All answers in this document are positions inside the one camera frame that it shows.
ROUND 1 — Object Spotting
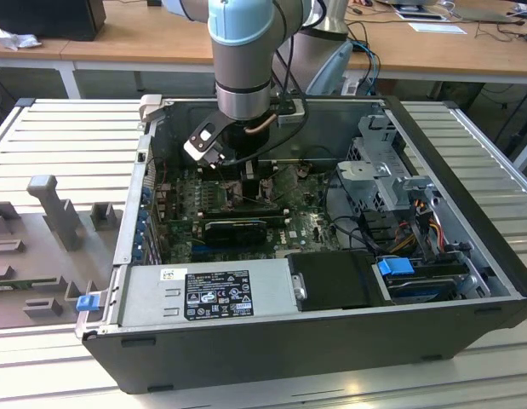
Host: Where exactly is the metal CPU socket cover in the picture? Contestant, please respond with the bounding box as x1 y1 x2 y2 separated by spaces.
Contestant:
266 166 305 201

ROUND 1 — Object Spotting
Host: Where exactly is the black RAM slot bank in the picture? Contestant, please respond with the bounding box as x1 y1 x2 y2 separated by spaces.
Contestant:
200 159 278 180
198 204 289 221

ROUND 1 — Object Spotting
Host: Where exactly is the CPU socket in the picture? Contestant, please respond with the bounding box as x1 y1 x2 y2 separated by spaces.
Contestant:
222 181 281 210

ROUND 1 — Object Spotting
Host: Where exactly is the blue slot clip row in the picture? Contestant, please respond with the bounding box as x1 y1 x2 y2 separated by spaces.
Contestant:
134 187 152 262

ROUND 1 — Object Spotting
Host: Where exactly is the black expansion card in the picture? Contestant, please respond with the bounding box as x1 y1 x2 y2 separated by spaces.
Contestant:
203 219 267 247

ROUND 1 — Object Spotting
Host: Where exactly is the pale grey case latch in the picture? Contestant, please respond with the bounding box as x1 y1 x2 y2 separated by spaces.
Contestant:
138 94 164 124

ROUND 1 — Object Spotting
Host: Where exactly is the green motherboard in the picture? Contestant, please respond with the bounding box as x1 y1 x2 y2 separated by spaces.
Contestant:
154 164 345 263

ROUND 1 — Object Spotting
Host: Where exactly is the pale blue teach pendant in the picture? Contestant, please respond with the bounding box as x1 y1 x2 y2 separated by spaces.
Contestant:
305 40 355 95

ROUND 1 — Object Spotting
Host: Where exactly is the silver metal drive cage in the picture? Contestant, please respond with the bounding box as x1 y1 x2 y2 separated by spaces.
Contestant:
335 113 444 216

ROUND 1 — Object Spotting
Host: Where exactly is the wooden desk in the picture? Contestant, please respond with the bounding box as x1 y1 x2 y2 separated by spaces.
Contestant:
0 0 527 101

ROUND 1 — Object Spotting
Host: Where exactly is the grey power supply unit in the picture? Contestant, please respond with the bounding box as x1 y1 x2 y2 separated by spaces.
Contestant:
117 258 299 327

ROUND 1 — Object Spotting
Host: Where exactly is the hard disk in blue carrier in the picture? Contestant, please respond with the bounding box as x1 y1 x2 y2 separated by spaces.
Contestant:
375 255 460 304

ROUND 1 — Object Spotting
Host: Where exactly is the dark flat tablet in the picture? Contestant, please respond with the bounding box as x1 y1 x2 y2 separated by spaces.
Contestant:
394 10 445 22

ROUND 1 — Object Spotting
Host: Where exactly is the white paper sheet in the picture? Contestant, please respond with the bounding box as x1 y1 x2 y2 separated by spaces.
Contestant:
409 21 467 36

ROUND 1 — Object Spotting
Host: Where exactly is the black open PC case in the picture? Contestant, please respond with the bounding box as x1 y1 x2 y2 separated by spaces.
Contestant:
75 94 527 395

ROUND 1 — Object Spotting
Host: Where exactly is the black box on desk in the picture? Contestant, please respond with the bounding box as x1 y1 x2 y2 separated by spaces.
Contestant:
0 0 107 43

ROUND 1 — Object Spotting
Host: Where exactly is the grey parts rack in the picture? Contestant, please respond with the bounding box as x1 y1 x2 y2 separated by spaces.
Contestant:
0 174 122 331

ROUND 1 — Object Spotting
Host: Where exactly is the crumpled white paper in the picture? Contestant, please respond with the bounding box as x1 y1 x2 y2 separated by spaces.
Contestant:
0 23 43 51

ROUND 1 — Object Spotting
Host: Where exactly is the copper coloured cable sleeve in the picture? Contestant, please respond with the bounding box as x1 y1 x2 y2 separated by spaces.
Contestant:
244 113 275 135

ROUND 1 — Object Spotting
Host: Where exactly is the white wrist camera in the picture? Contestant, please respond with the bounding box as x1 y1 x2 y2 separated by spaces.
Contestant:
184 111 228 168

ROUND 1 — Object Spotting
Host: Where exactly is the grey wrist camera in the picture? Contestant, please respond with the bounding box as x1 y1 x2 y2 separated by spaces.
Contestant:
278 98 307 128

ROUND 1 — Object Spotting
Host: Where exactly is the black camera cable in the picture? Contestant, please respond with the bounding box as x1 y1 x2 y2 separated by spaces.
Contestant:
220 25 310 166

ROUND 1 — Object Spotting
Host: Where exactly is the blue cable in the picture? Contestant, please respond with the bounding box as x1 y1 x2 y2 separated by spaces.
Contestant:
352 37 381 97

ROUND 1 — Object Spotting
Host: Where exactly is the black cable bundle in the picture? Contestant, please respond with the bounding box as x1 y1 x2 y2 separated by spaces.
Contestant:
324 170 396 256

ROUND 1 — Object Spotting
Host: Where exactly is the silver metal handle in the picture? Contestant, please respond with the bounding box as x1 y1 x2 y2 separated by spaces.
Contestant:
290 274 309 302

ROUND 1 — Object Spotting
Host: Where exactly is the yellow red wire bundle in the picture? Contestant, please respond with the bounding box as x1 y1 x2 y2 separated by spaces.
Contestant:
390 210 445 255

